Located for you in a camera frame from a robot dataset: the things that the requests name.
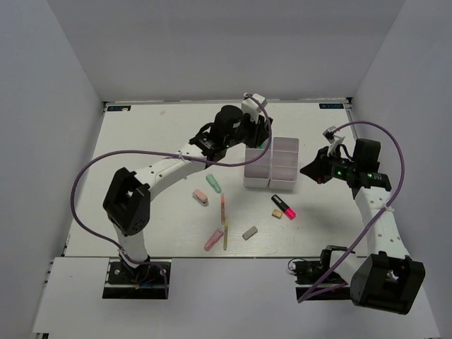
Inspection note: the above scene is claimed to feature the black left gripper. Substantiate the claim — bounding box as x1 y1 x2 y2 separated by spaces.
225 110 270 149

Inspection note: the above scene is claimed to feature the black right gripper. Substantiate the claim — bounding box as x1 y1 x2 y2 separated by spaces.
300 145 357 184

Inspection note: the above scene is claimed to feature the black pink highlighter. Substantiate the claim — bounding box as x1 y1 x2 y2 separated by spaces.
271 194 297 220

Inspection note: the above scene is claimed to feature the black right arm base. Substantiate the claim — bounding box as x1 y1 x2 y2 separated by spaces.
287 246 351 301

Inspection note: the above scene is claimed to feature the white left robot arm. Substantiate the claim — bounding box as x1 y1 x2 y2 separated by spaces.
102 99 272 282

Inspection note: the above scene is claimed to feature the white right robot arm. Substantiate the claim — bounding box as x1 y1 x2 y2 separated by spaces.
288 138 426 315

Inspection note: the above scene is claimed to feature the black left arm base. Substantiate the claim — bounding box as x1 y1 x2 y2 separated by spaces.
102 259 172 300

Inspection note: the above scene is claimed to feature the white right organizer tray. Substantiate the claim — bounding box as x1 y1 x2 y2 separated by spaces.
269 137 299 191

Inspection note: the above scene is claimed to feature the white organizer tray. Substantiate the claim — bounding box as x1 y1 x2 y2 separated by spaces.
269 137 299 191
243 148 272 189

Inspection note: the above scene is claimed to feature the white left organizer tray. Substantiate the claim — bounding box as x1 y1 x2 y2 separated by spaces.
243 148 272 189

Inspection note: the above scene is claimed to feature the right blue table label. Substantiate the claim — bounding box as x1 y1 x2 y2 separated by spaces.
319 102 344 109

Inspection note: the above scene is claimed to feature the blue table label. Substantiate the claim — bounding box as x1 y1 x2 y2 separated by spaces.
319 102 344 109
107 105 131 112

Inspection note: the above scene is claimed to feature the mint green correction tape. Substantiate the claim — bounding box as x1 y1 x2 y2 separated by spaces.
206 174 222 194

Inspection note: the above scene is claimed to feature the orange pink pen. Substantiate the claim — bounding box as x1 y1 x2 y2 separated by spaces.
220 192 226 225

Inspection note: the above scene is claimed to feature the pink mini stapler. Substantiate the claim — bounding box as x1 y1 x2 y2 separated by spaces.
192 189 209 206

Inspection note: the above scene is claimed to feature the grey eraser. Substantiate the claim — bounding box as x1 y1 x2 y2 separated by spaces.
242 226 258 241

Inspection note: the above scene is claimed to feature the pink highlighter pen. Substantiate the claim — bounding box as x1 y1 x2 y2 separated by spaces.
204 228 224 251

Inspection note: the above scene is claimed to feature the yellow pen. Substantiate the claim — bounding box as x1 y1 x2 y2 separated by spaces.
223 217 229 251

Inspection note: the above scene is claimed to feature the left blue table label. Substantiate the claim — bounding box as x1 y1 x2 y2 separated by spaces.
107 105 131 112

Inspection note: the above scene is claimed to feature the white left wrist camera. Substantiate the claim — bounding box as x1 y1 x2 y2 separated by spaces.
241 93 267 120

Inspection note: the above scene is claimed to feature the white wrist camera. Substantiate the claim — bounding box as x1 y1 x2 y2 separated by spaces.
323 126 345 156
241 93 267 120

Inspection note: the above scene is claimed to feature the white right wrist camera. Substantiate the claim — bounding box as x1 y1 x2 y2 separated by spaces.
323 126 345 156

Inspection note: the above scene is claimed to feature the aluminium table edge rail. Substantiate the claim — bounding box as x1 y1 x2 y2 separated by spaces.
344 97 359 140

